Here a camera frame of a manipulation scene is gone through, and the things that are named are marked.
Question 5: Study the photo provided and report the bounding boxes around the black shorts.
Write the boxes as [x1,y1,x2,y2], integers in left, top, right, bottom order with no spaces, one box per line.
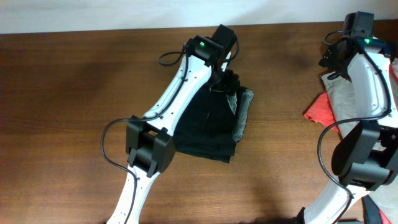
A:
[173,86,254,163]

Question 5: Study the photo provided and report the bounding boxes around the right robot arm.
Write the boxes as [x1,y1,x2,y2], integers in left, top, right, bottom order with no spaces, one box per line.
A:
[298,36,397,223]

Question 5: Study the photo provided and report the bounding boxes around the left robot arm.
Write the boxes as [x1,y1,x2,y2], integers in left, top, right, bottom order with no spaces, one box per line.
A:
[105,34,239,223]

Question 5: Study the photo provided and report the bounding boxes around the red shirt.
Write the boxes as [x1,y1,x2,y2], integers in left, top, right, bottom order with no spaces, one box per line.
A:
[304,58,397,137]

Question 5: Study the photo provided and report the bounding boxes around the grey khaki shorts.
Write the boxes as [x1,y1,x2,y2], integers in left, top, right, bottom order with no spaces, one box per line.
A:
[321,73,397,224]

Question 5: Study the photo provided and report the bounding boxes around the dark garment bottom right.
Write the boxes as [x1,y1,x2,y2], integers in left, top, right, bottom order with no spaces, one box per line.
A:
[363,195,382,224]

